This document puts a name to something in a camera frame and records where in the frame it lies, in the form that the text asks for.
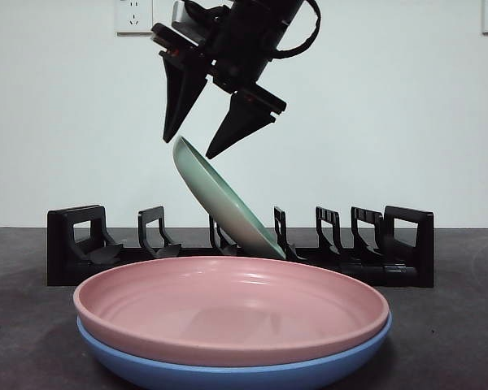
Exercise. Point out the blue round plate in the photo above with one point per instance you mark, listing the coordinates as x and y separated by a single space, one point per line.
227 375

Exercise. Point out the pink round plate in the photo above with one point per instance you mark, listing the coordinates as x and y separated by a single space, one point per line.
227 304

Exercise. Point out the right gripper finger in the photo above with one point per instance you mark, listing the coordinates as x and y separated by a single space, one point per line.
238 126
181 97

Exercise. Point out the right wrist grey camera box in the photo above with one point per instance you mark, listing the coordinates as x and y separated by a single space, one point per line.
181 20

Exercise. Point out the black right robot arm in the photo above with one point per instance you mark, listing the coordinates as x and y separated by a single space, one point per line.
264 24

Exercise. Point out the black plastic dish rack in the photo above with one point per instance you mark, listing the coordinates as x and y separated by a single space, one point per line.
415 260

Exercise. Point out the light green round plate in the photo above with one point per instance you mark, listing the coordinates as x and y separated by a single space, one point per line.
215 195

